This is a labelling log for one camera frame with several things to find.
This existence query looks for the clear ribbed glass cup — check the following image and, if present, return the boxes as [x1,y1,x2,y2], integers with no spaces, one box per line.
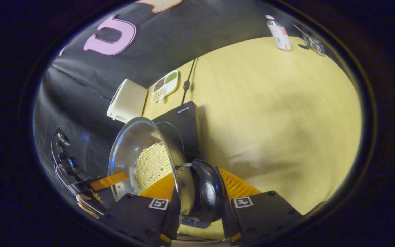
[302,33,326,56]

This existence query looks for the clear bottle with pink label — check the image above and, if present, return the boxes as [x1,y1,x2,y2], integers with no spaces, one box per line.
[265,15,292,51]

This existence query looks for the white divided dish with grains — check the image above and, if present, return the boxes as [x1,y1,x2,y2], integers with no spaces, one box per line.
[151,70,179,103]

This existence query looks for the black power cable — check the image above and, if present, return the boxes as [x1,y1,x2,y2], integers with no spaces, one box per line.
[181,58,198,105]

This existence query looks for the steel pot with black handle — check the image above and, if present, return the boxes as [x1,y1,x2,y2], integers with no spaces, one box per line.
[108,117,225,223]

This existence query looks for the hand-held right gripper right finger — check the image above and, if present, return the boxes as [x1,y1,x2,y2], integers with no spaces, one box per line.
[215,167,304,246]

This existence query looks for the white box-shaped appliance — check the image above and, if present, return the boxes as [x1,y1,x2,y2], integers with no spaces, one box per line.
[107,79,148,123]

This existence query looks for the black induction cooktop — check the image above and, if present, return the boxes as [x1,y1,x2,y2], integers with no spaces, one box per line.
[151,101,201,163]

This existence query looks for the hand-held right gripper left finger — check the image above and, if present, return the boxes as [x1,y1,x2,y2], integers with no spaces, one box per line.
[101,172,181,246]

